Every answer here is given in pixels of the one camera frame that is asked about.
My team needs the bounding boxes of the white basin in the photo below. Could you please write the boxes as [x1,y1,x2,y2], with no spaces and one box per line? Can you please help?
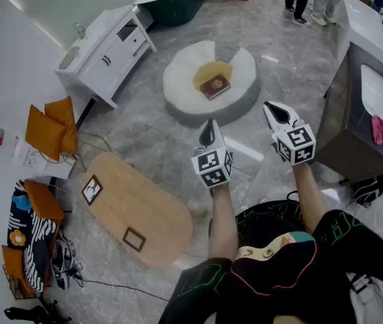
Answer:
[360,64,383,130]

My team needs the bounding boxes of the dark red gold-print book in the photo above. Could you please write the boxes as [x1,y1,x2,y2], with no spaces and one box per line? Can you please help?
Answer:
[199,74,232,101]

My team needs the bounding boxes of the dark wooden vanity cabinet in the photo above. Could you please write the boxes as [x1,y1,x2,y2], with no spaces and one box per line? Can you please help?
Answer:
[316,42,383,182]

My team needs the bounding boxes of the blue pillow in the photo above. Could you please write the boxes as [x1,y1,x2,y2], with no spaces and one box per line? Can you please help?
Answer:
[11,195,32,211]

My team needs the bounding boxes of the beige looped cables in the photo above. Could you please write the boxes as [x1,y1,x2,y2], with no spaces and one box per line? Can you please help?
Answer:
[38,132,115,173]

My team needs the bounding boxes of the white round beanbag seat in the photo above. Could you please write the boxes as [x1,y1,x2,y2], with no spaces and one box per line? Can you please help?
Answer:
[163,40,261,128]

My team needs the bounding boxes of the white cabinet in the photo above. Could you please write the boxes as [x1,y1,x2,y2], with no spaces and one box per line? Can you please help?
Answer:
[55,4,158,110]

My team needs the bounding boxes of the orange couch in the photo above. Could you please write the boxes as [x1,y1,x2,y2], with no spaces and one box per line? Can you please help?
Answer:
[1,179,65,300]

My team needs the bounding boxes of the orange cushion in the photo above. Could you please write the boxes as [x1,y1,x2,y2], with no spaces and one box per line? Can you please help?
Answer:
[25,104,67,162]
[45,96,79,154]
[1,246,36,295]

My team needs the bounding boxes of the white water dispenser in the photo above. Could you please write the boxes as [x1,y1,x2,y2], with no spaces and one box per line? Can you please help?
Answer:
[0,119,74,180]

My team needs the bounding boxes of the pink cloth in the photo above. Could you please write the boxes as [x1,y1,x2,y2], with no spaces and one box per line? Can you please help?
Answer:
[371,115,383,145]

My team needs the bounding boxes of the wooden slat basket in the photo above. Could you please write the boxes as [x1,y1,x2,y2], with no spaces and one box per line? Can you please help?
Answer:
[2,265,40,300]

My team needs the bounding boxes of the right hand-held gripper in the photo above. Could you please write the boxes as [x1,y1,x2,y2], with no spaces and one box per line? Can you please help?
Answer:
[263,101,316,166]

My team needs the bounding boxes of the brown frame with drawing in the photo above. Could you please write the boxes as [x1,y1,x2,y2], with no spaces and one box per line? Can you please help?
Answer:
[81,175,104,206]

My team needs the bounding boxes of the dark green bathtub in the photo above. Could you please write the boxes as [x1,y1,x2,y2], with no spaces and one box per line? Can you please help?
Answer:
[134,0,204,26]

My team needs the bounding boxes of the black backpack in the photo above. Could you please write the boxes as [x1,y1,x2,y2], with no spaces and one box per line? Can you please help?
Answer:
[351,173,383,207]

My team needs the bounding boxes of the orange flower pillow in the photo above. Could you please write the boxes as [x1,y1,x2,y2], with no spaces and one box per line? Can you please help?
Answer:
[9,229,27,248]

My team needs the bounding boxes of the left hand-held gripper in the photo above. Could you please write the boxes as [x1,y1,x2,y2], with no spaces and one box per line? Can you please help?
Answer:
[191,119,234,189]

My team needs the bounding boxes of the black white equipment pile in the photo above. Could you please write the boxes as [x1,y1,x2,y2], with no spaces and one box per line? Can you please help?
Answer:
[51,238,84,290]

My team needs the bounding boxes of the plain brown picture frame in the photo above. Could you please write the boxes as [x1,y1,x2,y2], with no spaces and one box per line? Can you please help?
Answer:
[122,227,147,253]

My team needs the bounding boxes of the person's black printed shirt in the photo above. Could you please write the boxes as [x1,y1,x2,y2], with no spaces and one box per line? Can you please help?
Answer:
[159,199,383,324]

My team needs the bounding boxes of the white bathtub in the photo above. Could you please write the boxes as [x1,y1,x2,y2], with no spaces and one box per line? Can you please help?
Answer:
[336,0,383,74]

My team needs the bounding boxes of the yellow seat cushion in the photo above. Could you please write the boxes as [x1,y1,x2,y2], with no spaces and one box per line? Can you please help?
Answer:
[192,61,233,91]

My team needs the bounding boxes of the long black floor cable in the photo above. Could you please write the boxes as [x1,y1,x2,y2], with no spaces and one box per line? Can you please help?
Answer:
[76,278,169,302]

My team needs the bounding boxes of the person's right forearm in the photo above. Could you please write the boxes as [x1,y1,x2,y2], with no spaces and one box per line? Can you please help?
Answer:
[292,162,330,234]

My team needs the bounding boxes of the black white striped blanket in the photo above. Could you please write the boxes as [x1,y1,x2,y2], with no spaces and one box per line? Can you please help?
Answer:
[7,180,57,293]

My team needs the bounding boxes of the wooden coffee table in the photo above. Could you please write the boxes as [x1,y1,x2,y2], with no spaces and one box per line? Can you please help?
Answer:
[80,152,194,269]

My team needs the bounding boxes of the person's left forearm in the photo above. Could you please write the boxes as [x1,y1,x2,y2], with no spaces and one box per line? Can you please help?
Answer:
[208,182,239,261]

